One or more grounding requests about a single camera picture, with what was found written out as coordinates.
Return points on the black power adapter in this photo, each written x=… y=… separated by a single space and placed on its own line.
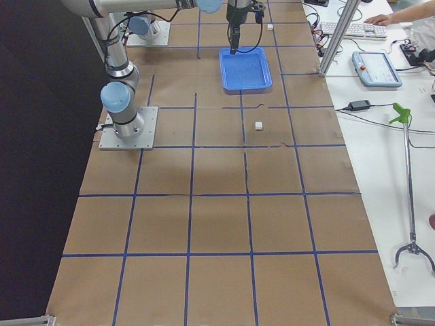
x=359 y=105

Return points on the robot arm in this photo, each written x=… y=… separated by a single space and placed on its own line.
x=118 y=95
x=144 y=26

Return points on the teach pendant tablet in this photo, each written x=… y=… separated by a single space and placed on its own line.
x=375 y=70

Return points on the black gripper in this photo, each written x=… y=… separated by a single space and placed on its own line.
x=234 y=15

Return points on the green handled reacher grabber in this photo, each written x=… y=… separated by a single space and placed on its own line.
x=412 y=247

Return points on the person hand on keyboard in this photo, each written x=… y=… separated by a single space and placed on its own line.
x=380 y=20

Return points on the blue plastic tray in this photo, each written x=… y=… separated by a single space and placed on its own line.
x=245 y=71

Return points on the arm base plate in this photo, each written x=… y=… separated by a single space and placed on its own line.
x=159 y=40
x=139 y=134

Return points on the white keyboard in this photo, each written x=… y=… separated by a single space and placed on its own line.
x=356 y=31

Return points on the aluminium frame post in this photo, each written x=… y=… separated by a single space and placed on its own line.
x=341 y=26

